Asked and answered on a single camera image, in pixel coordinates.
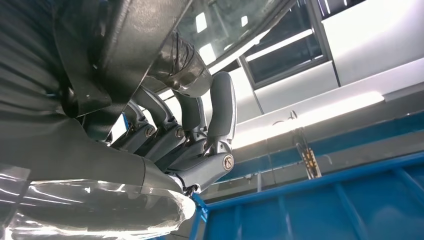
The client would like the glass window pane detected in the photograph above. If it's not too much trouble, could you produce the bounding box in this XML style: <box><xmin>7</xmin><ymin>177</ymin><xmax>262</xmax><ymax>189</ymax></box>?
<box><xmin>175</xmin><ymin>0</ymin><xmax>333</xmax><ymax>90</ymax></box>

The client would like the black yellow cable bundle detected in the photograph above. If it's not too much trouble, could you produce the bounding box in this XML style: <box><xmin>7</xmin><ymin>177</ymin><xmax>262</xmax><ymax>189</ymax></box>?
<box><xmin>272</xmin><ymin>110</ymin><xmax>323</xmax><ymax>181</ymax></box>

